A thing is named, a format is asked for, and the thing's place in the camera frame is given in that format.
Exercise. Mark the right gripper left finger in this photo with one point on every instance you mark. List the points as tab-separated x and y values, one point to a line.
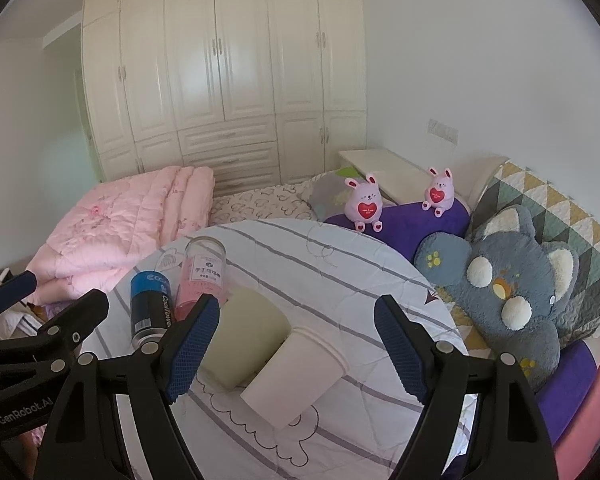
84	440

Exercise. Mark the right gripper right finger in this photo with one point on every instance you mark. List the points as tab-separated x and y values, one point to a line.
509	439

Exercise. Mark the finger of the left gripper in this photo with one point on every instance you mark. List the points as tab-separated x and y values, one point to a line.
63	334
16	289

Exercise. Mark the clear jar pink contents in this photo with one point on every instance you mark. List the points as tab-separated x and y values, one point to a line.
203	272

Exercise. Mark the pale green cup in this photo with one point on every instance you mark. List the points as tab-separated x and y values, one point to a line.
250	331

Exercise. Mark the white paper cup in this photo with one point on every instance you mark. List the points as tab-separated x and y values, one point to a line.
304	367

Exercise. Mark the clutter pile of clothes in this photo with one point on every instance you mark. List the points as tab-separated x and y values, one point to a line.
18	321

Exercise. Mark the pink blanket edge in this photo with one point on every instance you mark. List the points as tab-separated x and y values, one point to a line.
582	438

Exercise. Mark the folded pink quilt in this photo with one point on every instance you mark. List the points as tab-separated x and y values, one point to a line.
116	225

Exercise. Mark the blue black can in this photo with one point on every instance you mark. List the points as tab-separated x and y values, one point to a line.
151	307

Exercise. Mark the grey koala plush cushion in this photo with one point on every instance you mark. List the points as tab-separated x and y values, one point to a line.
510	286

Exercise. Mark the triangle pattern quilted pillow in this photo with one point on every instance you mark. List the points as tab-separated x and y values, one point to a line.
556	218

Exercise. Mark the purple pillow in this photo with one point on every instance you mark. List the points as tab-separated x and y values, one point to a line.
404	227

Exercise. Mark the striped white tablecloth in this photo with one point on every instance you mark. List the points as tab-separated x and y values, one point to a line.
327	279

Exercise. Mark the heart pattern bed sheet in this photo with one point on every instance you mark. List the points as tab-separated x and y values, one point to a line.
273	202

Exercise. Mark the right pink bunny plush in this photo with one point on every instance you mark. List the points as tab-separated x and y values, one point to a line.
440	194

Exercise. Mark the pink bunny plush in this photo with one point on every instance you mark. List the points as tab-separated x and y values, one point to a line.
440	194
364	205

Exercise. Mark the cream bed headboard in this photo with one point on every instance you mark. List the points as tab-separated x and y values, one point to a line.
472	176

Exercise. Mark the left pink bunny plush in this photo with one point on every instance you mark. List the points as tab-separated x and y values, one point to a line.
364	205

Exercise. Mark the grey green small pillow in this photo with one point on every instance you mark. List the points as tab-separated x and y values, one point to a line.
329	192

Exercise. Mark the cream white wardrobe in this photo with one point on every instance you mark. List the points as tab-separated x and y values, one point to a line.
261	91

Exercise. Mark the wall outlet panel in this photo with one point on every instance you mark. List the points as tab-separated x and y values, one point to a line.
442	131

